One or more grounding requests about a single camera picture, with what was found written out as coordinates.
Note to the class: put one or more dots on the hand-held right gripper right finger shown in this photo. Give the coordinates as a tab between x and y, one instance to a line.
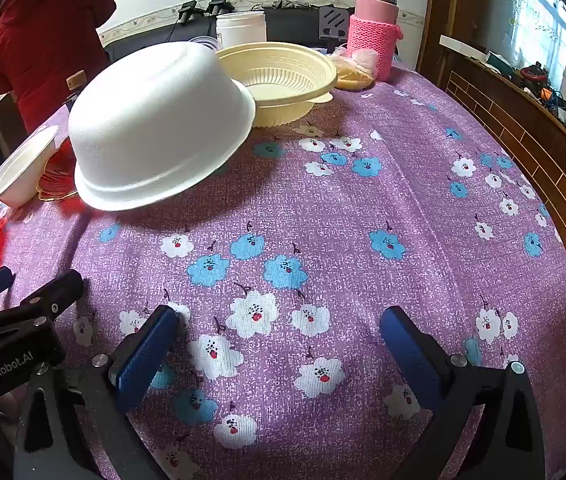
410	360

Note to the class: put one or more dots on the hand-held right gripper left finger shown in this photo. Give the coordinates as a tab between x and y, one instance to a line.
138	365

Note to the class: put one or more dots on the white foam bowl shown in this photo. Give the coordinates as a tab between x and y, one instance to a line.
163	125

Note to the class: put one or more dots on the cream plastic bowl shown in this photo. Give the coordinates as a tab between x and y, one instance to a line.
283	112
283	72

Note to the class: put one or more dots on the red plastic dish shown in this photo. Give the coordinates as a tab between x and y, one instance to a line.
60	175

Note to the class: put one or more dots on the white paper bowl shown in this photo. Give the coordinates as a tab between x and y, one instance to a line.
20	167

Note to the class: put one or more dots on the purple floral tablecloth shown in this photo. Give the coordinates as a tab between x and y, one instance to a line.
323	220

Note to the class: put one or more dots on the wooden brick-pattern cabinet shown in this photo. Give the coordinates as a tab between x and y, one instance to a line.
528	160

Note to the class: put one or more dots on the plastic bag of food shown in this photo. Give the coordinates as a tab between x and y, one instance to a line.
355	67

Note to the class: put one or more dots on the pile of assorted tools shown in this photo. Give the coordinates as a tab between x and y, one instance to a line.
543	80

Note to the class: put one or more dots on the black gadget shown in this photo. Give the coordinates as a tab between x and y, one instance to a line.
219	5
188	10

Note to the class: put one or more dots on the white plastic jar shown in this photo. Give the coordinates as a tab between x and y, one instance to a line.
240	27

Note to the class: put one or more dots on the pink thermos bottle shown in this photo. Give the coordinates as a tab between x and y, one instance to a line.
375	30

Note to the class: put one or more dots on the black phone stand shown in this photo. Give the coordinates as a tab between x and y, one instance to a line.
334	21

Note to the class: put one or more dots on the black low cabinet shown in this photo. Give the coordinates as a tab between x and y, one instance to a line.
293	22

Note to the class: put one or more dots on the glass window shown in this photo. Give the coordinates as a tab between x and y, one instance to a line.
538	5

